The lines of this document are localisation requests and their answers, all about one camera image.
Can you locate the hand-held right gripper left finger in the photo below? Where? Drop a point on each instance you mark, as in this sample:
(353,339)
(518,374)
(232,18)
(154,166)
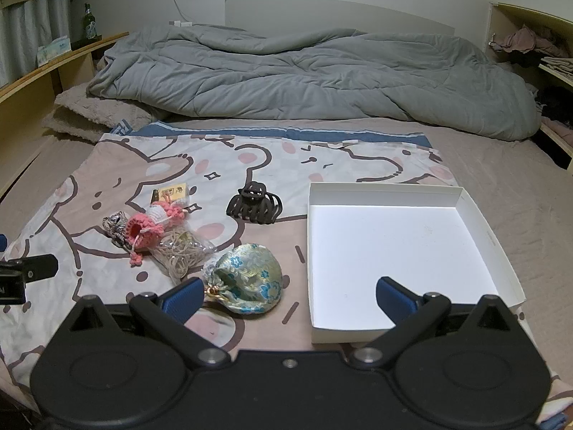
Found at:
(183,298)

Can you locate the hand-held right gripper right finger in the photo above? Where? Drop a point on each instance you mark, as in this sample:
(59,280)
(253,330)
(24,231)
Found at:
(395,296)

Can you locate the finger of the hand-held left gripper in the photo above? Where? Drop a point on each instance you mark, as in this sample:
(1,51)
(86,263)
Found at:
(31,268)

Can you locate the white cardboard box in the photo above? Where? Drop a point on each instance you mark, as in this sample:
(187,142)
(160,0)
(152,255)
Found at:
(394,242)

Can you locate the blue gold brocade pouch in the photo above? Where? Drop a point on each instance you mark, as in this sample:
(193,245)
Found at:
(250,277)

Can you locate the pink crochet pouch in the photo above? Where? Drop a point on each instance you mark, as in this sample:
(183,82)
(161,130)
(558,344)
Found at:
(141,228)

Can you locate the clear bag of rubber bands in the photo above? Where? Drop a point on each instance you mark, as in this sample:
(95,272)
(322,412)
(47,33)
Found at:
(179,251)

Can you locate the small yellow packet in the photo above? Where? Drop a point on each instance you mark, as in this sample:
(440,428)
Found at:
(172,191)

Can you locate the black hair claw clip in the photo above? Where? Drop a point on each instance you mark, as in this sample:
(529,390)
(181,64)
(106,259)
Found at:
(255,208)

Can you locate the cartoon printed blanket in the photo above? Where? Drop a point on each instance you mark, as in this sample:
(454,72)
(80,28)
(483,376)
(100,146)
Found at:
(112,179)

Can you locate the wooden bedside ledge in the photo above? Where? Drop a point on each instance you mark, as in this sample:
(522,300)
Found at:
(27,112)

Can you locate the beige fuzzy blanket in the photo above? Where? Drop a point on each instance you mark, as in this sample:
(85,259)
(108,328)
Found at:
(89,112)

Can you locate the tissue pack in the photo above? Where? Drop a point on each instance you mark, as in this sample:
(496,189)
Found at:
(53,49)

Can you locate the grey curtain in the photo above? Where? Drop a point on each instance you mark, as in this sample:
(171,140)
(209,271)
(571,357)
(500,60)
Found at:
(27,22)

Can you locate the grey quilted duvet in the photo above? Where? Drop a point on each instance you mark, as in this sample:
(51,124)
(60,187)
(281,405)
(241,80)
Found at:
(291,71)

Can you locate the green glass bottle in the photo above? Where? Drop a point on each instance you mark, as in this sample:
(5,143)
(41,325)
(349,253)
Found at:
(90,27)

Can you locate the white power plug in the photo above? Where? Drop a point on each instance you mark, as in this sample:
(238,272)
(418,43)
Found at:
(179,23)

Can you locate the folded beige cloth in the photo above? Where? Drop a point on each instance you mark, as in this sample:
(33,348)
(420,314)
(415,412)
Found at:
(557,63)

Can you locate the pinkish crumpled clothes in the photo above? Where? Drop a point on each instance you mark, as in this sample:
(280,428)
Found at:
(519,40)

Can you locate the white headboard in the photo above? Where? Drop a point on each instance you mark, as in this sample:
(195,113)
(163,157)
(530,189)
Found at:
(335,13)

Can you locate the wooden shelf unit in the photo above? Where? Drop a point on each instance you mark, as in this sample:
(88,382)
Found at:
(497,22)

